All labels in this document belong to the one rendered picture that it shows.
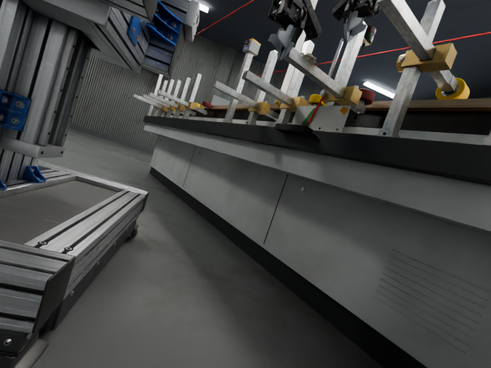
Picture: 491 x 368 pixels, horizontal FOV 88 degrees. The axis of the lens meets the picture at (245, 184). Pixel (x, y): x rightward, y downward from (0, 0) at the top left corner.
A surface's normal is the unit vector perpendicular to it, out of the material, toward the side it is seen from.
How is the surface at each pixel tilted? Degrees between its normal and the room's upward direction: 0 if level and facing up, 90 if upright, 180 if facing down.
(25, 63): 90
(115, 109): 90
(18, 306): 90
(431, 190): 90
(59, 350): 0
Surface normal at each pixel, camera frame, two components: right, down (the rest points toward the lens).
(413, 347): -0.78, -0.22
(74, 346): 0.32, -0.95
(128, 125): 0.18, 0.13
